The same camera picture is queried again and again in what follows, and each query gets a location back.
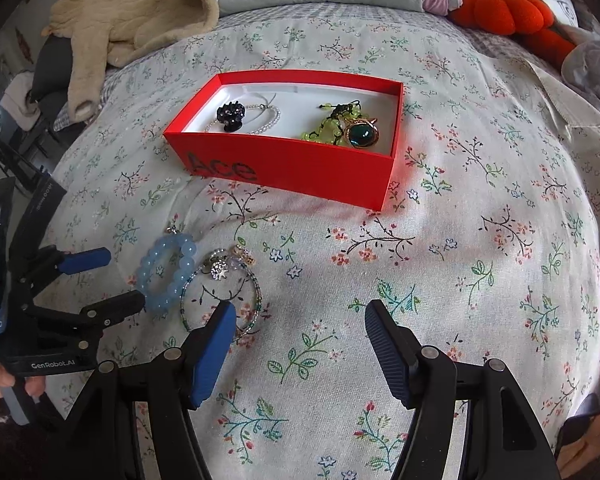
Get blue bead bracelet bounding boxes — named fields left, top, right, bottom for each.
left=135, top=231, right=199, bottom=317

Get thin green beaded bracelet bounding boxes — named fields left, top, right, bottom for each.
left=178, top=259, right=264, bottom=336

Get black hair claw clip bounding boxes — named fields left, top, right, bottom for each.
left=215, top=101, right=246, bottom=132

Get clear crystal bead bracelet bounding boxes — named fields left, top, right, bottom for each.
left=201, top=102, right=283, bottom=137

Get green bead necklace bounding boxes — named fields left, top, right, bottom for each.
left=300, top=100, right=364, bottom=148

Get gold ring with stone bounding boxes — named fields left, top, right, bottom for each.
left=343, top=117, right=382, bottom=151

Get silver flower charm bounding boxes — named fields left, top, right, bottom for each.
left=200, top=250, right=228, bottom=281

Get small gold charm earring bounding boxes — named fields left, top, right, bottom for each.
left=230, top=243, right=256, bottom=266

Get floral bed sheet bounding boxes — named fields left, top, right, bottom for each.
left=44, top=4, right=600, bottom=479

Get beige knitted sweater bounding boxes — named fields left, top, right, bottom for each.
left=42, top=0, right=220, bottom=122

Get red Ace box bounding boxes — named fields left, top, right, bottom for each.
left=164, top=70, right=405, bottom=210

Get crumpled grey clothes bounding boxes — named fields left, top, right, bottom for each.
left=560, top=39, right=600, bottom=108

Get orange pumpkin plush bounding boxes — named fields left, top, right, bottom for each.
left=449, top=0, right=576, bottom=70

